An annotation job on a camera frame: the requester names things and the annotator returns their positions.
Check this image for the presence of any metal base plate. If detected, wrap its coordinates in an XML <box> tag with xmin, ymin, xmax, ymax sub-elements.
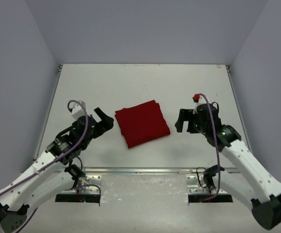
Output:
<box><xmin>78</xmin><ymin>175</ymin><xmax>101</xmax><ymax>195</ymax></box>
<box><xmin>186</xmin><ymin>175</ymin><xmax>228</xmax><ymax>195</ymax></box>

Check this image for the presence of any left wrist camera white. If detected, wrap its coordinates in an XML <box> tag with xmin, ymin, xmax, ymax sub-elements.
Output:
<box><xmin>69</xmin><ymin>100</ymin><xmax>85</xmax><ymax>120</ymax></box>

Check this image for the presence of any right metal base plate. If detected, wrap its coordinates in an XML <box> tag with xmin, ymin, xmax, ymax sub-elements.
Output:
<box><xmin>186</xmin><ymin>175</ymin><xmax>228</xmax><ymax>195</ymax></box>

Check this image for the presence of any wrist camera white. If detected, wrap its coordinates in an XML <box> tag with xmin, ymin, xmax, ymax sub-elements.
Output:
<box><xmin>69</xmin><ymin>100</ymin><xmax>85</xmax><ymax>120</ymax></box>
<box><xmin>193</xmin><ymin>94</ymin><xmax>203</xmax><ymax>114</ymax></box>

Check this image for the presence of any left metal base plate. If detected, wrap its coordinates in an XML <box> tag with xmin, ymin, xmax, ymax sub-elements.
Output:
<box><xmin>78</xmin><ymin>175</ymin><xmax>101</xmax><ymax>195</ymax></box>

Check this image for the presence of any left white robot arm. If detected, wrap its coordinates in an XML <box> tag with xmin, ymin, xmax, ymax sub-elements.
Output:
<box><xmin>0</xmin><ymin>108</ymin><xmax>114</xmax><ymax>233</ymax></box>

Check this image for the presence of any red t-shirt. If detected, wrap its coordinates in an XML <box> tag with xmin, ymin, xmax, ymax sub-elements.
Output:
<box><xmin>115</xmin><ymin>100</ymin><xmax>170</xmax><ymax>149</ymax></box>

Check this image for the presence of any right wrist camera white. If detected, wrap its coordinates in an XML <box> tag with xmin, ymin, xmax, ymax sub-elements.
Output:
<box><xmin>193</xmin><ymin>94</ymin><xmax>203</xmax><ymax>114</ymax></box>

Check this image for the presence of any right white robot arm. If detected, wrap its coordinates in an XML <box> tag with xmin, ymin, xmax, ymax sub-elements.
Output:
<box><xmin>175</xmin><ymin>103</ymin><xmax>281</xmax><ymax>230</ymax></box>

